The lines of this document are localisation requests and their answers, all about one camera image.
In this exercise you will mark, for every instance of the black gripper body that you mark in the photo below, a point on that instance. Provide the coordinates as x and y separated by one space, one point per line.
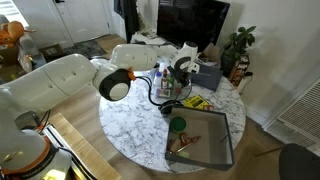
178 72

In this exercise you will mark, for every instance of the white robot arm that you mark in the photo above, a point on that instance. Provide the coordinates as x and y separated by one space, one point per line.
66 76

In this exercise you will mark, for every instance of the clear plastic container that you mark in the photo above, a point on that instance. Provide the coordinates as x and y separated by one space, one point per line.
158 93

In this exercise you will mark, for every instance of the light green bottle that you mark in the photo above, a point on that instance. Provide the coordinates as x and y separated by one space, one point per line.
171 81

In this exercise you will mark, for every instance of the red topped bottle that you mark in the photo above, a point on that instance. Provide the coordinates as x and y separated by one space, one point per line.
164 80

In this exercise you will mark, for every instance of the dark blue box with label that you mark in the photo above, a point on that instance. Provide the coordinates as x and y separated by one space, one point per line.
206 77

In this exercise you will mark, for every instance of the clear bottle with blue cap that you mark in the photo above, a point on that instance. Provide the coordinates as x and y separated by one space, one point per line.
158 80

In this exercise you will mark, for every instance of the yellow packet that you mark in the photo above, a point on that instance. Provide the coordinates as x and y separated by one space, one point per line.
196 101

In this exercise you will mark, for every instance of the black round object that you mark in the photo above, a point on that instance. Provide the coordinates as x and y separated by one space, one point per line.
170 107

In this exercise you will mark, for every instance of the small red item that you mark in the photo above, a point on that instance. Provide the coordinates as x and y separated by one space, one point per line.
208 107

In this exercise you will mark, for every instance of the brown paper bag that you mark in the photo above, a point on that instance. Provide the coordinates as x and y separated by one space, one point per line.
210 51

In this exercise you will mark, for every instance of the green round lid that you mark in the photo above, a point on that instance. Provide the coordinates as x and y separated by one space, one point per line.
178 124

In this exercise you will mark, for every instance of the white low cabinet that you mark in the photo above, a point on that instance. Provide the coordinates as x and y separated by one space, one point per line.
146 38

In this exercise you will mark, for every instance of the black flat screen television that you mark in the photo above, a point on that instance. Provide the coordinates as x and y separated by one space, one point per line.
193 23

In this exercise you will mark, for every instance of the orange snack box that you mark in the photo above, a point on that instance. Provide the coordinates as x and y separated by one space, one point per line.
240 70

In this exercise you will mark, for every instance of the large grey open box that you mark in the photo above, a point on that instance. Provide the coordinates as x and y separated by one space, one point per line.
206 140

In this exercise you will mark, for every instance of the brown small item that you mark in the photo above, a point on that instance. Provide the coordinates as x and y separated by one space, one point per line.
173 146

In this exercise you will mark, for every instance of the green potted plant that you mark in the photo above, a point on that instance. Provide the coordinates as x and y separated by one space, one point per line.
238 41

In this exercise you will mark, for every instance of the pale yellow small block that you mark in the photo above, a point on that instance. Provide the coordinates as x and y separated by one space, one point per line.
183 154

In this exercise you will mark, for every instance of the dark hanging clothes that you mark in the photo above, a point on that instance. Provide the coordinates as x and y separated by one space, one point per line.
128 13

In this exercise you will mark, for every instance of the grey door rug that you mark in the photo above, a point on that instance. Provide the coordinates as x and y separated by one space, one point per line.
85 48

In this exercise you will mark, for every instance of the white door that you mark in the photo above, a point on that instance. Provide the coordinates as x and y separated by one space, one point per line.
83 18

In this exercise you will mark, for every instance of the light wooden workbench top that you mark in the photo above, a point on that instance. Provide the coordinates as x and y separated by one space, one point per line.
83 146

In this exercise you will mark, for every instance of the brown cardboard box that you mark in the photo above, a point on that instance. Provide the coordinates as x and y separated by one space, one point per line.
51 51

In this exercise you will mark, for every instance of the dark chair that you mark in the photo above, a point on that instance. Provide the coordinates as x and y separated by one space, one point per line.
300 163

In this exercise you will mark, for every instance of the orange plush toy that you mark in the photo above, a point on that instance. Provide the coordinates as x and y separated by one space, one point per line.
11 33

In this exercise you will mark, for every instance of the white wall vent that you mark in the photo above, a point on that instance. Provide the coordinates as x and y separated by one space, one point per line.
296 120

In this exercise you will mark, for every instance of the aluminium rail frame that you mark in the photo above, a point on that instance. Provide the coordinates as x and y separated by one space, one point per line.
73 156

